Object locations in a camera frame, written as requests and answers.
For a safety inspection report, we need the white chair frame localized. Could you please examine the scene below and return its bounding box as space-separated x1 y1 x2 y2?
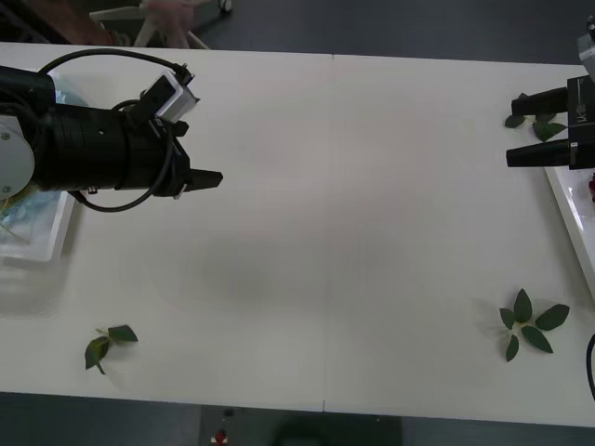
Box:
87 0 213 50

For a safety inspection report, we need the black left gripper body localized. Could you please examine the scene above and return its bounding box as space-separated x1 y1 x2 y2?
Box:
115 118 192 200

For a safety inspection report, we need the pale grey wrist camera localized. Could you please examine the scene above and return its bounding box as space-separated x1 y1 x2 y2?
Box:
147 72 202 123
575 16 595 71

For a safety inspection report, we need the loose twig with five leaves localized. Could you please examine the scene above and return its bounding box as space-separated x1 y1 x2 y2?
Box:
499 287 571 362

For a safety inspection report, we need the loose twig with dark leaves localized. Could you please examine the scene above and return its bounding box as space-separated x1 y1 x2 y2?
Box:
505 92 569 143

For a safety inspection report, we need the black cable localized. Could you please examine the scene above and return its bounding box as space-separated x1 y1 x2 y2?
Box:
586 332 595 401

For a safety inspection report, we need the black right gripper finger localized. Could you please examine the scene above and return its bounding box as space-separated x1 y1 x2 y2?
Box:
510 86 568 116
506 138 571 168

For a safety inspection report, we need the pale grey left wrist camera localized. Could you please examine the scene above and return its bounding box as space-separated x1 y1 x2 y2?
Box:
147 72 202 123

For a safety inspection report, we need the loose twig with two leaves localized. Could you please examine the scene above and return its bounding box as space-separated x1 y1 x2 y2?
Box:
84 323 139 375

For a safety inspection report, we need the shallow white box with flowers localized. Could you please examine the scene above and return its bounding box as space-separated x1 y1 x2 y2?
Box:
0 69 90 267

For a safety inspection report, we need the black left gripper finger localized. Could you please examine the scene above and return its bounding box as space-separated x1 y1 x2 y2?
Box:
188 169 224 191

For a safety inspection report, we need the pale grey right wrist camera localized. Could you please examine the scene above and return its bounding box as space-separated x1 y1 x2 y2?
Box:
575 16 595 71

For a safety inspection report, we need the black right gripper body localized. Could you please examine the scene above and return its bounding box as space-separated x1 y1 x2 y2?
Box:
565 75 595 171

